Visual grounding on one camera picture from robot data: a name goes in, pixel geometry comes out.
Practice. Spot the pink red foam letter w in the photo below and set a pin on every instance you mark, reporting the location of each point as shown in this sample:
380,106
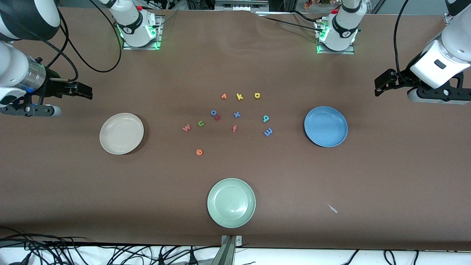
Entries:
186,128

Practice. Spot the blue foam letter m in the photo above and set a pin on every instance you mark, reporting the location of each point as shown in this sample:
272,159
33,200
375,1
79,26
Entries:
268,131

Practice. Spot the grey metal bracket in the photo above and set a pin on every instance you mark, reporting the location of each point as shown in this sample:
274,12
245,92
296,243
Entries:
230,254

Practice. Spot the pale green round plate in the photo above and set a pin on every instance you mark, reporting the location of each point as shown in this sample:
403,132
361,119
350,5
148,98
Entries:
231,203

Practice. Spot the brown table cover sheet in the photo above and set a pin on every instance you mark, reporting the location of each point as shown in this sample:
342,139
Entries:
73,191

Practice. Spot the aluminium corner profile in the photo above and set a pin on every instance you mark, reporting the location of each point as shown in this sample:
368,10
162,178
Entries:
448,17

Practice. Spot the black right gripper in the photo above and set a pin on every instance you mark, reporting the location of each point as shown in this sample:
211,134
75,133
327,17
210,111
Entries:
52,88

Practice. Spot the teal foam letter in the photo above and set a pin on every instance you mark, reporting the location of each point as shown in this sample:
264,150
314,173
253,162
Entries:
265,119

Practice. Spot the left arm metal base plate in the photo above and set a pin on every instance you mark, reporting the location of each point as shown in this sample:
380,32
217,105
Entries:
338,52

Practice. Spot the yellow foam letter k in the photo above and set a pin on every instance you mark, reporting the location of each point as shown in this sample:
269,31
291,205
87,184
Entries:
239,96

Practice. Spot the beige brown round plate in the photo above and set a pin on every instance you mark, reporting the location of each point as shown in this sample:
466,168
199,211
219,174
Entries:
121,133

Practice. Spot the white paper scrap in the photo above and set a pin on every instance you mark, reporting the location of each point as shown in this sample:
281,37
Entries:
333,209

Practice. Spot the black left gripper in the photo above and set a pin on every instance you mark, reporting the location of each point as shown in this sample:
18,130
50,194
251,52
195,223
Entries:
404,78

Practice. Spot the blue foam letter x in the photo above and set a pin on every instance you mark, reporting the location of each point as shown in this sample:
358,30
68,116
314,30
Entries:
237,115

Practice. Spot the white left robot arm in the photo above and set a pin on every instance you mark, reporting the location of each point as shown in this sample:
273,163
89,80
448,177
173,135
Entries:
452,48

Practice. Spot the blue round plate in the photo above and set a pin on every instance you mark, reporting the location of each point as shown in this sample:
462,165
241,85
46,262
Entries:
326,126

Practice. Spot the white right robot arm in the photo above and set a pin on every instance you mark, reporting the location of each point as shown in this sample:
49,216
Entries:
11,66

